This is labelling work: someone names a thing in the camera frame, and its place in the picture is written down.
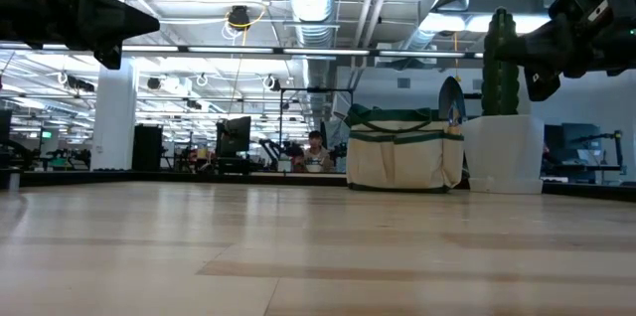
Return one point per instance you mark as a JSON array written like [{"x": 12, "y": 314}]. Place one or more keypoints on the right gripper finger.
[
  {"x": 536, "y": 47},
  {"x": 542, "y": 85}
]

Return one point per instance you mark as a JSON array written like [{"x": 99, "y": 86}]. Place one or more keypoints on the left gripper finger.
[
  {"x": 110, "y": 56},
  {"x": 114, "y": 20}
]

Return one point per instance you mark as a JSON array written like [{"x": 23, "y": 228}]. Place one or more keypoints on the beige green canvas garden bag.
[{"x": 397, "y": 162}]

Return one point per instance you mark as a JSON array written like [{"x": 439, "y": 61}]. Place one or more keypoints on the green cactus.
[{"x": 499, "y": 92}]

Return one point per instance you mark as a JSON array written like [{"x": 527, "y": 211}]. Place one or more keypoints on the desk monitor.
[{"x": 581, "y": 137}]

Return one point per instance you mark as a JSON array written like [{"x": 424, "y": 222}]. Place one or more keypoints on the white room column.
[{"x": 113, "y": 122}]

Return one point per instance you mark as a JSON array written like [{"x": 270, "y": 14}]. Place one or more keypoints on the white plant pot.
[{"x": 502, "y": 152}]

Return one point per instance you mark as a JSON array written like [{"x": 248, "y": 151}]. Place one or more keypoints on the yellow hanging pendant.
[{"x": 456, "y": 57}]

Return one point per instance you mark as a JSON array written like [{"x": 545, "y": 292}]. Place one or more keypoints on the black cabinet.
[{"x": 147, "y": 147}]

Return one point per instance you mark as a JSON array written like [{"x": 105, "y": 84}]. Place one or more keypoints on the dark monitor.
[{"x": 233, "y": 134}]

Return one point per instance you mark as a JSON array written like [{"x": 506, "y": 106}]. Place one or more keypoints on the person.
[{"x": 316, "y": 152}]

